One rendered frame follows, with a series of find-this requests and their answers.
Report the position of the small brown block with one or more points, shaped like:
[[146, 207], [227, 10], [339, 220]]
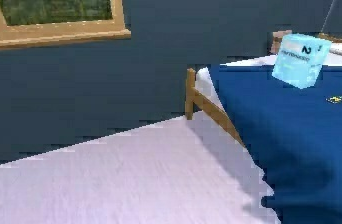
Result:
[[277, 41]]

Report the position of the wooden bed with blue blanket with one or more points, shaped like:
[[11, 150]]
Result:
[[299, 140]]

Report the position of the wooden framed window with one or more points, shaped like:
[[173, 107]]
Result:
[[59, 31]]

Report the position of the pale blue box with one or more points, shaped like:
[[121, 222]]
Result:
[[300, 61]]

